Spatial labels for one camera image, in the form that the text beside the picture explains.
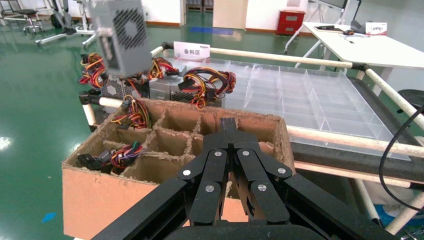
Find clear acrylic divider tray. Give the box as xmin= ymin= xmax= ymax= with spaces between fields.
xmin=167 ymin=56 xmax=412 ymax=162

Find power supply red yellow cables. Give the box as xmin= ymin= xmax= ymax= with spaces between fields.
xmin=110 ymin=95 xmax=154 ymax=131

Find white sign with black characters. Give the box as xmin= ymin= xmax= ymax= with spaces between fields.
xmin=173 ymin=41 xmax=212 ymax=63

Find beige pillar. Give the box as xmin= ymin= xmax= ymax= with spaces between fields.
xmin=212 ymin=0 xmax=249 ymax=30

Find black round chair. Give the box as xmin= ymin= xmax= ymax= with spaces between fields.
xmin=396 ymin=88 xmax=424 ymax=114

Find power supply with looped cables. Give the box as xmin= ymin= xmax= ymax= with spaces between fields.
xmin=169 ymin=66 xmax=237 ymax=111

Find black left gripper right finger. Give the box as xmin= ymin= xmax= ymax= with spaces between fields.
xmin=229 ymin=117 xmax=390 ymax=240

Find red metal cabinet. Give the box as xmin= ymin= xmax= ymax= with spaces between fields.
xmin=276 ymin=9 xmax=306 ymax=36

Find grey power supply with cables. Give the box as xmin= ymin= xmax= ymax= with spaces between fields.
xmin=148 ymin=57 xmax=181 ymax=100
xmin=88 ymin=0 xmax=154 ymax=80

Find blue plastic bin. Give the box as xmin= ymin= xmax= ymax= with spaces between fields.
xmin=372 ymin=202 xmax=424 ymax=229

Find white floor stand frame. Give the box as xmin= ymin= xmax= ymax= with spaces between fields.
xmin=34 ymin=0 xmax=99 ymax=47

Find white office table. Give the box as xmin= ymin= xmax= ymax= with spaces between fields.
xmin=284 ymin=21 xmax=424 ymax=72

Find blue floor mat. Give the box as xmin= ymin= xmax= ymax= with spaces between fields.
xmin=189 ymin=26 xmax=235 ymax=36

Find brown cardboard box with dividers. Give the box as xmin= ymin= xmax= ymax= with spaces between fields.
xmin=61 ymin=97 xmax=296 ymax=240

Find black seat metal stool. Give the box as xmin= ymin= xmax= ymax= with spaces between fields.
xmin=0 ymin=0 xmax=46 ymax=34

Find power supply with purple cables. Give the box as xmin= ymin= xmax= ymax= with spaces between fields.
xmin=76 ymin=141 xmax=146 ymax=175

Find black hanging cable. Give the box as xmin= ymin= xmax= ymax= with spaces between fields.
xmin=378 ymin=105 xmax=424 ymax=213

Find power supply with hex grille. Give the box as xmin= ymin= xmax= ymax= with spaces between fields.
xmin=78 ymin=52 xmax=151 ymax=101

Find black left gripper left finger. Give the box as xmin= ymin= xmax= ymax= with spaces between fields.
xmin=92 ymin=117 xmax=230 ymax=240

